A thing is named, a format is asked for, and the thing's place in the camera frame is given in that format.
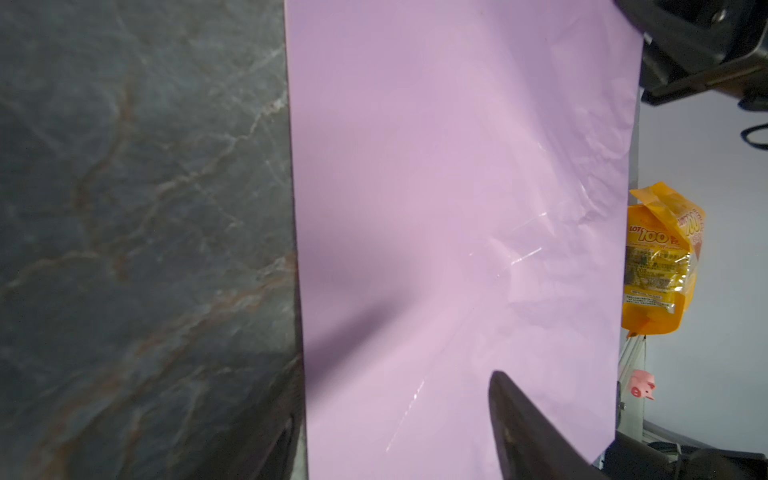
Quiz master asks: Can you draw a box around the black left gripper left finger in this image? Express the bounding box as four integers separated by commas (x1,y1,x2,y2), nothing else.
203,354,306,479

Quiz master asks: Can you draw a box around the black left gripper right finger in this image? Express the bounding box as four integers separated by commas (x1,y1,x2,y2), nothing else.
488,371,605,480

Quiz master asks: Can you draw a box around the pink purple wrapping paper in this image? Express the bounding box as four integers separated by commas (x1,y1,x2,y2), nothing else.
285,1,642,479

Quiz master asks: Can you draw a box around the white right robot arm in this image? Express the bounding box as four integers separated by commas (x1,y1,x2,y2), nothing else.
615,0,767,113

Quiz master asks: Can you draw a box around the pink pig toy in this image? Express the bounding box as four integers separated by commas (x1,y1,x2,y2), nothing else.
629,369,656,400

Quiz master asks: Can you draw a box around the yellow snack bag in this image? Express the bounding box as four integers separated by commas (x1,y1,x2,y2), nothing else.
622,182,706,337

